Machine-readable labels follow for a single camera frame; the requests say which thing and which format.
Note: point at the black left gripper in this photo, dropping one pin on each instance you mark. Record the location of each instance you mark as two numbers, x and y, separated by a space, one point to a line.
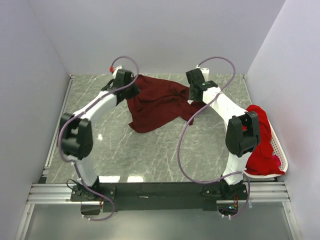
135 91

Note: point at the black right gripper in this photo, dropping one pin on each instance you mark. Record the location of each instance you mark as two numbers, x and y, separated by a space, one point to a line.
191 98

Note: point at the dark red t shirt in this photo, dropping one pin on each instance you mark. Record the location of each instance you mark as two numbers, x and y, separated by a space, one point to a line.
159 102

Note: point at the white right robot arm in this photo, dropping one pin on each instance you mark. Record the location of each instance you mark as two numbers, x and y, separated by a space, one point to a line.
242 128

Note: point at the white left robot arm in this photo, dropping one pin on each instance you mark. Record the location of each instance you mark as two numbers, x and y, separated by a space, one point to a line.
75 139

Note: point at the bright red t shirt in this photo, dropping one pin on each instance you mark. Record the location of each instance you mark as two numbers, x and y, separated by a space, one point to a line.
262 145

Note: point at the white perforated laundry basket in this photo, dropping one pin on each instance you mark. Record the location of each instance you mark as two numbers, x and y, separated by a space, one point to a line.
275 160

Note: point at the pink garment in basket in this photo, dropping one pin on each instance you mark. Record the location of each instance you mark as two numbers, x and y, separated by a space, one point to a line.
277 160

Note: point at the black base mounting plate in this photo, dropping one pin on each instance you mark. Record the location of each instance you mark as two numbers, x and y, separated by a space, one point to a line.
134 196

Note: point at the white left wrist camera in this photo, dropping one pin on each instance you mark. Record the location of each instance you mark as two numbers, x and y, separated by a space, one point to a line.
113 70

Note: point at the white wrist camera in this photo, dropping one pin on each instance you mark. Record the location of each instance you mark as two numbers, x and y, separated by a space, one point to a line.
113 70
205 71

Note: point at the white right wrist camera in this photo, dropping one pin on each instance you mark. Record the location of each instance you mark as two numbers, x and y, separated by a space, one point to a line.
205 71

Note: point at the aluminium frame rail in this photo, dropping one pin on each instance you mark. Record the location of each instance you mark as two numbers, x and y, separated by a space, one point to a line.
60 194

